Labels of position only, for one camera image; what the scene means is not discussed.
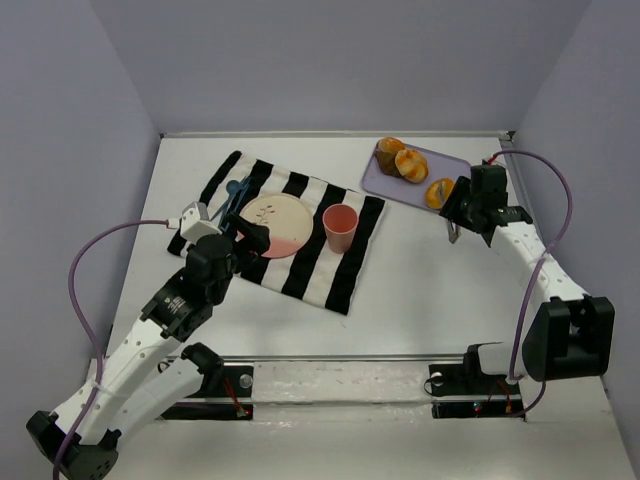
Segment metal tongs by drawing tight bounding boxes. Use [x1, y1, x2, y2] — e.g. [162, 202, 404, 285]
[434, 180, 462, 245]

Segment cream and pink plate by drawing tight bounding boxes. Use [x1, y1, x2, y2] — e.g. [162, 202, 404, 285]
[240, 193, 314, 259]

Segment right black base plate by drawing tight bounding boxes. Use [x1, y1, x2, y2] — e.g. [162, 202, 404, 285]
[423, 363, 525, 420]

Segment orange bagel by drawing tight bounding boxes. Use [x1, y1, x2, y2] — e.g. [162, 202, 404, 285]
[425, 178, 455, 210]

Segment pink cup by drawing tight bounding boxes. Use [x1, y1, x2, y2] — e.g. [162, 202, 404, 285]
[322, 204, 359, 254]

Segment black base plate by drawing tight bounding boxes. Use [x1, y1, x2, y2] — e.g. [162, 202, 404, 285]
[423, 363, 525, 420]
[159, 364, 254, 421]

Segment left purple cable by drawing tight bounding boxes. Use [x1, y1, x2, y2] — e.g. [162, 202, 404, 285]
[52, 217, 182, 480]

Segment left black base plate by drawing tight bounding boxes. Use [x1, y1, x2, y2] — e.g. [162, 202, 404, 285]
[159, 364, 254, 421]

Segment blue fork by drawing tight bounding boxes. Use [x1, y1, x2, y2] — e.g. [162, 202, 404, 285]
[212, 175, 251, 225]

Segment top glazed bun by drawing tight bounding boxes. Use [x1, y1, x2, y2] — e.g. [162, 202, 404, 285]
[377, 137, 406, 155]

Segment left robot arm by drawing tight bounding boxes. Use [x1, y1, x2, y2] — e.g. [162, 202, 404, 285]
[26, 210, 270, 479]

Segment dark brown pastry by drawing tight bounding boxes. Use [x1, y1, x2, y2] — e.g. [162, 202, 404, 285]
[375, 151, 402, 178]

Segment lavender tray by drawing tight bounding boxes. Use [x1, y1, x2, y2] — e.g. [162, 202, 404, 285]
[360, 144, 471, 212]

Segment blue spoon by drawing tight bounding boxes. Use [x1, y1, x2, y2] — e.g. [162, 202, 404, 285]
[211, 180, 242, 220]

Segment blue knife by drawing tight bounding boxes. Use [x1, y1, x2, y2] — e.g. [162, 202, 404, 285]
[219, 184, 253, 232]

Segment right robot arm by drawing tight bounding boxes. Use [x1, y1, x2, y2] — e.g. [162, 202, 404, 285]
[440, 164, 615, 382]

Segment glazed round bun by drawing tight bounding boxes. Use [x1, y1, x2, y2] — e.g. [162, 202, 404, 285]
[394, 149, 429, 184]

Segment black white striped placemat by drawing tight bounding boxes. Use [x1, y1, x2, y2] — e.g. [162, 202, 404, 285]
[199, 151, 385, 315]

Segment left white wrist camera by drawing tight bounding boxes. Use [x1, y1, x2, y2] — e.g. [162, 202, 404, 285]
[180, 202, 221, 244]

